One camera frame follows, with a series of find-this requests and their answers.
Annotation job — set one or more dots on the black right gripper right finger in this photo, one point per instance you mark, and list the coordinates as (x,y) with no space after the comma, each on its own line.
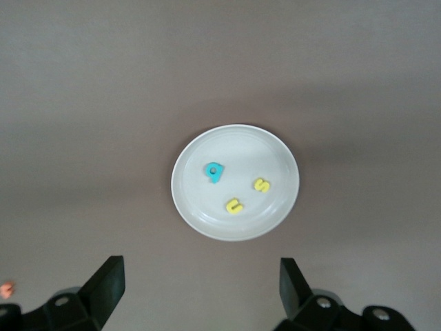
(296,296)

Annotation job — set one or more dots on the yellow foam letter s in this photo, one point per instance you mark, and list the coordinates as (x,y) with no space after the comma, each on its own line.
(262,186)

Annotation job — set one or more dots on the orange foam letter t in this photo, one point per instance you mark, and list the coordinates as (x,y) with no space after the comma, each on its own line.
(6,290)

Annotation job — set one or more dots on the yellow foam letter u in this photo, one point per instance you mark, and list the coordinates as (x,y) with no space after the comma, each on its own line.
(230,209)

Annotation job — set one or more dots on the beige round plate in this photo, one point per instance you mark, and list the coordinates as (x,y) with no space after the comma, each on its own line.
(241,155)

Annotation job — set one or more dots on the teal foam letter b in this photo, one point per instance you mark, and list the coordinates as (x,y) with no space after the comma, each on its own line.
(216,178)

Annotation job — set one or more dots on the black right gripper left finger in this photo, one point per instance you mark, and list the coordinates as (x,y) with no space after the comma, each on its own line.
(103,286)

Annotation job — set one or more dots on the brown table cover sheet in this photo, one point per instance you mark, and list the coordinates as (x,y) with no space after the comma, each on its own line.
(103,103)

